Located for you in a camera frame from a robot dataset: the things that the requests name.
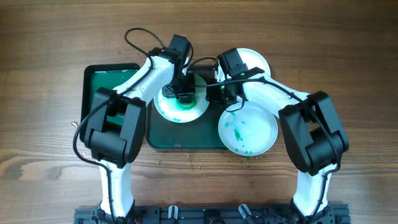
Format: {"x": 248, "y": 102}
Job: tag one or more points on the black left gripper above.
{"x": 186, "y": 88}

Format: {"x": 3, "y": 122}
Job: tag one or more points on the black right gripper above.
{"x": 211, "y": 94}

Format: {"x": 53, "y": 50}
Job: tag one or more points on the green yellow sponge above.
{"x": 185, "y": 103}

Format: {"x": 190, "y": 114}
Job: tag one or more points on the white plate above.
{"x": 247, "y": 130}
{"x": 251, "y": 58}
{"x": 172, "y": 110}

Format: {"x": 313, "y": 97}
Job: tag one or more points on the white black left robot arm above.
{"x": 114, "y": 164}

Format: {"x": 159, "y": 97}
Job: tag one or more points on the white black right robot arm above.
{"x": 313, "y": 134}

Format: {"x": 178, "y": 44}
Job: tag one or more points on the dark grey serving tray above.
{"x": 199, "y": 134}

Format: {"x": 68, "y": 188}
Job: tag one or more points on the black water tub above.
{"x": 107, "y": 117}

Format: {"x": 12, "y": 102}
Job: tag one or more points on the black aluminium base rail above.
{"x": 271, "y": 213}

